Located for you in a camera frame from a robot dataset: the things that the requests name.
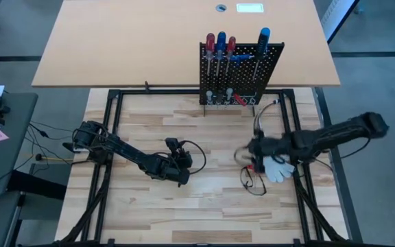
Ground black metal pegboard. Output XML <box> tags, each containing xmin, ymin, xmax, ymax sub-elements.
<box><xmin>199</xmin><ymin>41</ymin><xmax>286</xmax><ymax>106</ymax></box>

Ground thick red clear screwdriver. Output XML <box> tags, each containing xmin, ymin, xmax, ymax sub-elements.
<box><xmin>205</xmin><ymin>32</ymin><xmax>217</xmax><ymax>76</ymax></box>

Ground long pegboard hook rail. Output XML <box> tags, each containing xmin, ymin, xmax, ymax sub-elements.
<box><xmin>203</xmin><ymin>50</ymin><xmax>270</xmax><ymax>61</ymax></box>

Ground coloured cable bundle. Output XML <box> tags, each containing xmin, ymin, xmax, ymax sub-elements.
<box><xmin>254</xmin><ymin>99</ymin><xmax>283</xmax><ymax>134</ymax></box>

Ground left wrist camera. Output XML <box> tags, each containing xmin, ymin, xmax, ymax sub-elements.
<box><xmin>165</xmin><ymin>137</ymin><xmax>181</xmax><ymax>152</ymax></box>

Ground grey side table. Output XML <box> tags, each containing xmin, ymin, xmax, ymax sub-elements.
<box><xmin>0</xmin><ymin>92</ymin><xmax>39</xmax><ymax>196</ymax></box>

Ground slim red screwdriver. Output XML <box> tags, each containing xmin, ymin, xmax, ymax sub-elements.
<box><xmin>225</xmin><ymin>35</ymin><xmax>237</xmax><ymax>75</ymax></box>

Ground clear safety glasses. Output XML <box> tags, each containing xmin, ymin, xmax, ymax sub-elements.
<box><xmin>239</xmin><ymin>165</ymin><xmax>267</xmax><ymax>197</ymax></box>

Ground blue T-handle hex key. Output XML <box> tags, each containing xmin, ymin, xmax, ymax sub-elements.
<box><xmin>230</xmin><ymin>53</ymin><xmax>255</xmax><ymax>66</ymax></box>

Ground yellow handled mallet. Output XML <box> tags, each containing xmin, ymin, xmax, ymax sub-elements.
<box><xmin>35</xmin><ymin>154</ymin><xmax>75</xmax><ymax>163</ymax></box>

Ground large black blue screwdriver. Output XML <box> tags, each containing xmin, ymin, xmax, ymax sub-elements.
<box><xmin>252</xmin><ymin>27</ymin><xmax>272</xmax><ymax>82</ymax></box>

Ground black floor cable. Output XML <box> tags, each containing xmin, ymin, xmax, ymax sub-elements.
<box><xmin>24</xmin><ymin>118</ymin><xmax>92</xmax><ymax>172</ymax></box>

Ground blue handled screwdriver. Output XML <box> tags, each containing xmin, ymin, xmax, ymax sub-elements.
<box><xmin>215</xmin><ymin>30</ymin><xmax>228</xmax><ymax>78</ymax></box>

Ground white work glove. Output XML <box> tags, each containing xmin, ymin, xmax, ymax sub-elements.
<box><xmin>262</xmin><ymin>156</ymin><xmax>296</xmax><ymax>183</ymax></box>

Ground beige desk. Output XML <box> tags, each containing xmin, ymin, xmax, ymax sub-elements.
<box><xmin>32</xmin><ymin>0</ymin><xmax>342</xmax><ymax>89</ymax></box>

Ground white desk plate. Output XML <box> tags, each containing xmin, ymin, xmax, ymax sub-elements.
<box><xmin>236</xmin><ymin>3</ymin><xmax>265</xmax><ymax>14</ymax></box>

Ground white blue panel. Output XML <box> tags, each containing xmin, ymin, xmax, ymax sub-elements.
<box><xmin>320</xmin><ymin>0</ymin><xmax>361</xmax><ymax>44</ymax></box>

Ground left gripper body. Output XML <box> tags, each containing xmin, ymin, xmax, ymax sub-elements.
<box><xmin>149</xmin><ymin>152</ymin><xmax>193</xmax><ymax>179</ymax></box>

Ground black aluminium frame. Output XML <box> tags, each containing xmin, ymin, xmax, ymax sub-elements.
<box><xmin>58</xmin><ymin>88</ymin><xmax>349</xmax><ymax>247</ymax></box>

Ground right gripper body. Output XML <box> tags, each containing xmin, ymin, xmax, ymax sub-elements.
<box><xmin>259</xmin><ymin>135</ymin><xmax>293</xmax><ymax>164</ymax></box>

